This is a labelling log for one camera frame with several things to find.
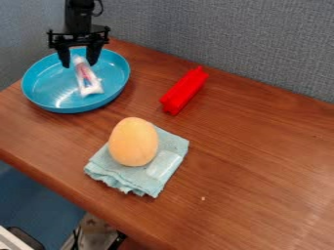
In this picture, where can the grey stand under table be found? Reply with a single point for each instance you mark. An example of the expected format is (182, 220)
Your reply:
(94, 235)

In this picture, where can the blue plastic plate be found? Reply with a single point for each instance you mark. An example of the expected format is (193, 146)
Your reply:
(50, 84)

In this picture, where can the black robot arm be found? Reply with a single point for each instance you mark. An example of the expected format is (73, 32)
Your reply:
(80, 11)

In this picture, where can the light blue folded cloth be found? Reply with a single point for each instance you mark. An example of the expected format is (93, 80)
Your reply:
(132, 179)

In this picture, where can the red plastic block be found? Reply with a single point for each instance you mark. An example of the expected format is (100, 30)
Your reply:
(182, 92)

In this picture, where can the clear small plastic bottle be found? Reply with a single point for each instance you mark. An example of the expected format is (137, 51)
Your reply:
(164, 165)

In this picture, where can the orange egg-shaped sponge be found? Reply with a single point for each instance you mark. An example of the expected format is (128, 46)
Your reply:
(133, 142)

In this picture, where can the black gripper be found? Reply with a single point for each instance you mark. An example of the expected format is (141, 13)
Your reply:
(93, 39)

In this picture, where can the white toothpaste tube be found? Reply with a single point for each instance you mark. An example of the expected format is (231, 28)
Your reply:
(89, 82)

